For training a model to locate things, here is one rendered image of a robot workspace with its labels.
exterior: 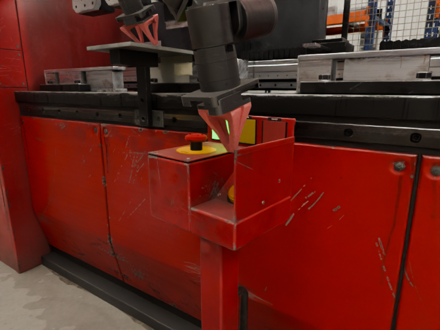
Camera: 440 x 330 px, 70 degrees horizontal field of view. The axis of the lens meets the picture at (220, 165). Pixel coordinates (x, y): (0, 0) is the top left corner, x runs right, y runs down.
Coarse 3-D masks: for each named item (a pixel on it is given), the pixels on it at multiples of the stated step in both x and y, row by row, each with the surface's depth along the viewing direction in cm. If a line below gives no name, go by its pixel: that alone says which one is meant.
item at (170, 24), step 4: (164, 4) 103; (164, 8) 103; (164, 12) 104; (168, 12) 103; (164, 16) 104; (168, 16) 103; (172, 16) 102; (164, 20) 104; (168, 20) 103; (172, 20) 103; (168, 24) 105; (172, 24) 104; (176, 24) 103; (180, 24) 102; (184, 24) 101; (168, 28) 105; (172, 28) 104
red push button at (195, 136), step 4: (188, 136) 55; (192, 136) 55; (196, 136) 55; (200, 136) 55; (204, 136) 55; (188, 140) 55; (192, 140) 55; (196, 140) 55; (200, 140) 55; (204, 140) 55; (192, 144) 56; (196, 144) 56; (200, 144) 56; (192, 148) 56; (196, 148) 56; (200, 148) 56
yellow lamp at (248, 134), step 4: (248, 120) 58; (252, 120) 58; (244, 124) 59; (248, 124) 58; (252, 124) 58; (244, 128) 59; (248, 128) 59; (252, 128) 58; (244, 132) 59; (248, 132) 59; (252, 132) 58; (240, 136) 60; (244, 136) 59; (248, 136) 59; (252, 136) 58; (240, 140) 60; (244, 140) 60; (248, 140) 59; (252, 140) 58
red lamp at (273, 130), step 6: (264, 120) 56; (264, 126) 56; (270, 126) 55; (276, 126) 55; (282, 126) 54; (264, 132) 56; (270, 132) 56; (276, 132) 55; (282, 132) 54; (264, 138) 57; (270, 138) 56; (276, 138) 55; (282, 138) 54
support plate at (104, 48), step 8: (88, 48) 87; (96, 48) 85; (104, 48) 84; (112, 48) 84; (120, 48) 84; (128, 48) 84; (136, 48) 84; (144, 48) 84; (152, 48) 84; (160, 48) 86; (168, 48) 89; (176, 48) 91; (160, 56) 105; (168, 56) 105
